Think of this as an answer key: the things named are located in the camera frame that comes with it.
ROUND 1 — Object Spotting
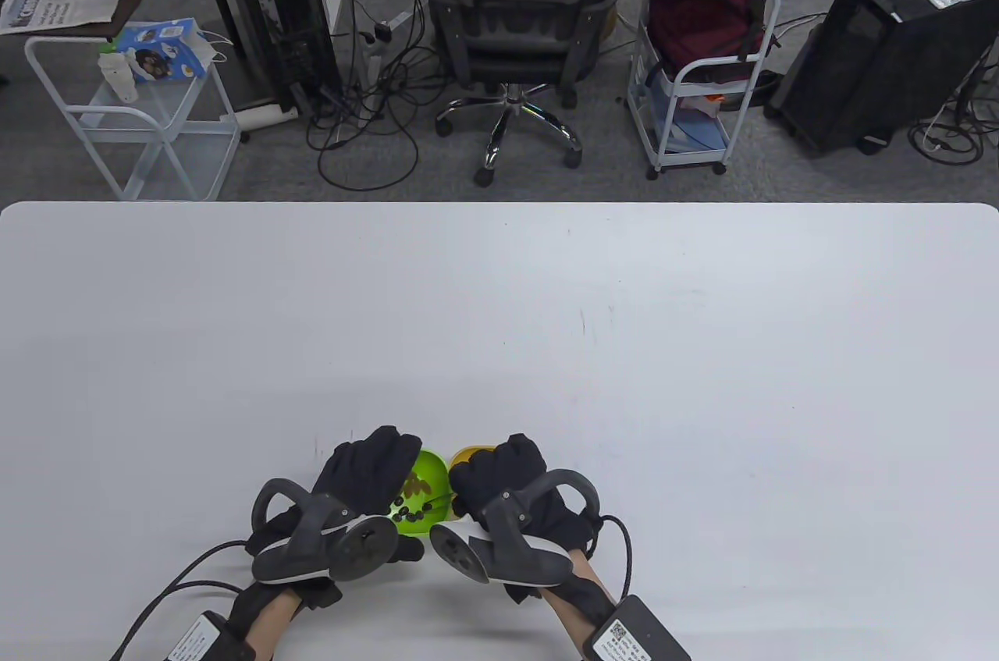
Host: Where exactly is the person's right hand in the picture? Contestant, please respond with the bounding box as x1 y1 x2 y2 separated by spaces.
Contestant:
449 433 602 603

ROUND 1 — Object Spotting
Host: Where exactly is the person's left hand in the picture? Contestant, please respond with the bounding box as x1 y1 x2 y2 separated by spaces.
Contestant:
226 425 426 615

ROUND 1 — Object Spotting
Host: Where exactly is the yellow small dish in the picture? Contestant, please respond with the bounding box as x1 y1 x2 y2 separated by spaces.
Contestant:
447 445 497 521

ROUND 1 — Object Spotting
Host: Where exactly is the green plastic dish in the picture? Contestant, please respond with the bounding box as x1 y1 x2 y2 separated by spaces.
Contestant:
386 449 452 538

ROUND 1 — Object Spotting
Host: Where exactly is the person's left forearm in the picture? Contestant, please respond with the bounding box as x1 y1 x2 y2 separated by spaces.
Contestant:
242 589 301 661

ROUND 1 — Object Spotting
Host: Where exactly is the person's right forearm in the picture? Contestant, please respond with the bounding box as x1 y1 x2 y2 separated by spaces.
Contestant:
542 556 619 658

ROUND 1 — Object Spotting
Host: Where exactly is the grey right hand controller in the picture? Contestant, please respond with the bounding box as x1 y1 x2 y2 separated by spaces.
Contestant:
429 468 603 588

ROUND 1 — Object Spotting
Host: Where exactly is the grey hand controller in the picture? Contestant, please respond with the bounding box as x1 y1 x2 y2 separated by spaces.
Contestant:
250 478 400 585
429 468 603 588

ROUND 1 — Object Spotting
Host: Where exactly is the grey left hand controller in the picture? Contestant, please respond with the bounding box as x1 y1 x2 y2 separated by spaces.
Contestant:
250 478 400 585

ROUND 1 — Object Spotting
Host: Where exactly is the white cylindrical desk foot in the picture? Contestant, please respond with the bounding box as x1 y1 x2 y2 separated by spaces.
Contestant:
221 104 299 131

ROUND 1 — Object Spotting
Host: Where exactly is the blue folded cloth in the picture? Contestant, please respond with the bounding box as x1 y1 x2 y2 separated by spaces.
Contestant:
659 91 732 155

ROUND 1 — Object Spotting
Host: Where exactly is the black mesh office chair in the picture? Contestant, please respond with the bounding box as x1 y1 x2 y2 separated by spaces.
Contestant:
420 0 625 187

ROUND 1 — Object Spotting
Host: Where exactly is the white power strip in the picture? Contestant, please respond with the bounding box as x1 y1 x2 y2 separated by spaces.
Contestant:
365 9 422 57

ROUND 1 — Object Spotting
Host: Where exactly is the black open computer tower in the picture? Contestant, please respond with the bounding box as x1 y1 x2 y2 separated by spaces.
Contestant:
199 0 344 117

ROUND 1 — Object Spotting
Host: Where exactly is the blue carton box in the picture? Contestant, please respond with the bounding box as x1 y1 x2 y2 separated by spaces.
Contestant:
116 18 210 84

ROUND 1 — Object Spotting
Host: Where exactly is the maroon bag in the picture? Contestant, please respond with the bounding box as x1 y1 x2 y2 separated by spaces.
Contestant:
648 0 781 84

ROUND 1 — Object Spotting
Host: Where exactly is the black closed computer tower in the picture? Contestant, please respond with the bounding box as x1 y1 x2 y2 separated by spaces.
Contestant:
765 0 999 158

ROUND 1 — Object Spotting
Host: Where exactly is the folded newspaper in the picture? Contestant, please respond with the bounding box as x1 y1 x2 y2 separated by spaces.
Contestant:
0 0 124 36

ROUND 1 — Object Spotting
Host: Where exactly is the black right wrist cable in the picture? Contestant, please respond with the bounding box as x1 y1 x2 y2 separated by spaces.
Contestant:
589 514 634 601

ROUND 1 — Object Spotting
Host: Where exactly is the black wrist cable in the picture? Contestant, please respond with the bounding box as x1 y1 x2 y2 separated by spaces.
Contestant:
109 540 252 661
140 579 244 661
589 514 634 601

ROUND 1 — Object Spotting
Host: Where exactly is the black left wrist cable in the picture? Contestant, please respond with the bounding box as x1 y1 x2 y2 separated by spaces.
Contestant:
109 540 252 661
140 579 244 661

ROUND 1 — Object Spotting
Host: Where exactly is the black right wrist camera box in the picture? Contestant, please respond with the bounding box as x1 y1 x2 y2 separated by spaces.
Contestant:
584 595 691 661

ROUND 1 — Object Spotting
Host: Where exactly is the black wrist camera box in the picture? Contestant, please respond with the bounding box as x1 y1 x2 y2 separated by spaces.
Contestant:
165 612 254 661
584 595 691 661

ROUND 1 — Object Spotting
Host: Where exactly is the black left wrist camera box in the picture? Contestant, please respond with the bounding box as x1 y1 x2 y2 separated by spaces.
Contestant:
165 612 254 661

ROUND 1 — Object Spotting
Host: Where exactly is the tangle of black floor cables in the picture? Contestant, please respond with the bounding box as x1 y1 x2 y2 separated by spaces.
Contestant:
306 0 438 191

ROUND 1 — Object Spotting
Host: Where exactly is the white wire cart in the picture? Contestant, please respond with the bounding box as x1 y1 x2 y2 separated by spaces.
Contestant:
23 33 241 202

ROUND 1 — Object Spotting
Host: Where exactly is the coil of thin floor cables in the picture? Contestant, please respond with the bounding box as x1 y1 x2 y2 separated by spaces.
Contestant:
909 44 999 166

